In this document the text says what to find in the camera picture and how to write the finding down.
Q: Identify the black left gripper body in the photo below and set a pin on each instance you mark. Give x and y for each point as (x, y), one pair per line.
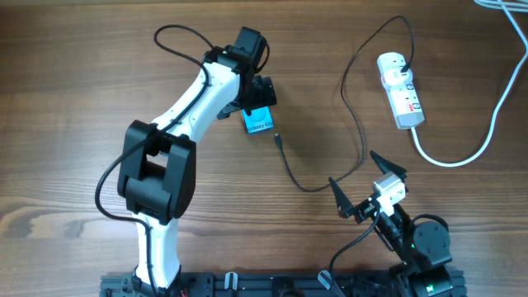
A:
(258, 96)

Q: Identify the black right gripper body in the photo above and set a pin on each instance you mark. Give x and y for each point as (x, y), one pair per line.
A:
(365, 209)

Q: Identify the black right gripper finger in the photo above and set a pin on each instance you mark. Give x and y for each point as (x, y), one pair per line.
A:
(345, 208)
(385, 166)

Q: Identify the teal screen smartphone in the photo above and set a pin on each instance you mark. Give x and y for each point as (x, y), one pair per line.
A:
(258, 120)

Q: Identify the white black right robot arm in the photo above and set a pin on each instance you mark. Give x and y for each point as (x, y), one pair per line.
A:
(422, 243)

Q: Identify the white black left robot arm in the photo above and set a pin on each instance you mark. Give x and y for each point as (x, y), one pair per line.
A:
(157, 176)

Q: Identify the white power strip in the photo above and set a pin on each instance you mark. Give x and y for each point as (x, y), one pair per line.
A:
(397, 80)

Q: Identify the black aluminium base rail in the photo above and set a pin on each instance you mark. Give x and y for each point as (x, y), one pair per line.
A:
(362, 283)

